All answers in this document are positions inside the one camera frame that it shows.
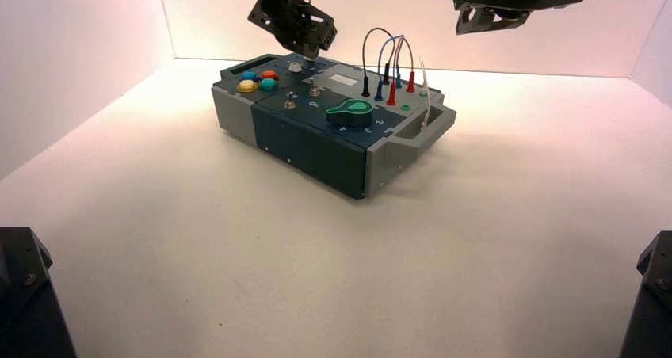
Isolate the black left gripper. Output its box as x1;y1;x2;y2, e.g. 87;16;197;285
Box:
247;0;338;61

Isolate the black arm base block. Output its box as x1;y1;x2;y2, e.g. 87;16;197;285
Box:
0;227;77;358
619;230;672;358

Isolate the green rotary knob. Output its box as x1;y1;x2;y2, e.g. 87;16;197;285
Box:
325;98;374;128

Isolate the blue and grey task box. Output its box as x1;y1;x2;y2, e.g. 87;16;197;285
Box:
211;53;456;200

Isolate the black banana plug cable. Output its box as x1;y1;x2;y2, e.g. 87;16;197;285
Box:
361;27;395;98

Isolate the blue banana plug cable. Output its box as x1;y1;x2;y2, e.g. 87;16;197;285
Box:
373;34;404;103

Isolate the white banana plug cable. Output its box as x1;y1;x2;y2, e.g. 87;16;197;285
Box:
417;56;433;132

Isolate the red banana plug cable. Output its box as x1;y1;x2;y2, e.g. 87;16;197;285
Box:
387;35;417;107

